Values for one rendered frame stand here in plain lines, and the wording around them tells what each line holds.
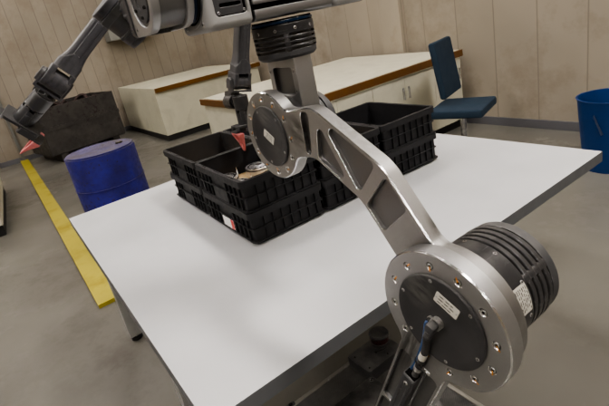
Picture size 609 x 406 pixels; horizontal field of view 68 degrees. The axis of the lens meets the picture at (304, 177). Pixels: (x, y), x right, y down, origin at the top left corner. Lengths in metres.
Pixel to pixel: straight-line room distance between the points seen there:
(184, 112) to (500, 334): 6.69
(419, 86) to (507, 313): 3.72
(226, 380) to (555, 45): 3.91
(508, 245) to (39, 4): 8.67
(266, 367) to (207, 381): 0.13
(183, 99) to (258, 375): 6.33
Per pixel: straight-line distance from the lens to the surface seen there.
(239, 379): 1.03
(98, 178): 3.48
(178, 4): 0.88
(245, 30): 1.65
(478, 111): 3.59
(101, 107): 7.98
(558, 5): 4.39
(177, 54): 9.49
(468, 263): 0.70
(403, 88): 4.14
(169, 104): 7.08
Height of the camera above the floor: 1.37
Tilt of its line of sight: 19 degrees down
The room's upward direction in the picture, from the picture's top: 12 degrees counter-clockwise
